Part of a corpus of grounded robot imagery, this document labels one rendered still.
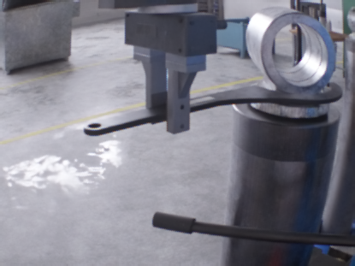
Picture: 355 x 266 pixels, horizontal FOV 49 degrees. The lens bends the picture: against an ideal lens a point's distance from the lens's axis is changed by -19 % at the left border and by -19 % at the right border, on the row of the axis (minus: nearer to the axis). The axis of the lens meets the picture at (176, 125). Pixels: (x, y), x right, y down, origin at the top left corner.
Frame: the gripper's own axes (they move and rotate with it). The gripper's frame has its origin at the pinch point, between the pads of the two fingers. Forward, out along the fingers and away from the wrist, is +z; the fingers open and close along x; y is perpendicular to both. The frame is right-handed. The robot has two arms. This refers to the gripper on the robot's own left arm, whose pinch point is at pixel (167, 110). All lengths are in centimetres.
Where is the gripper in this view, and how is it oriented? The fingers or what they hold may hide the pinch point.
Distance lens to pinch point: 59.1
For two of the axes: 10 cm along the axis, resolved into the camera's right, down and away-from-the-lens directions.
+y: 7.9, -2.1, 5.8
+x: -6.1, -2.7, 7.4
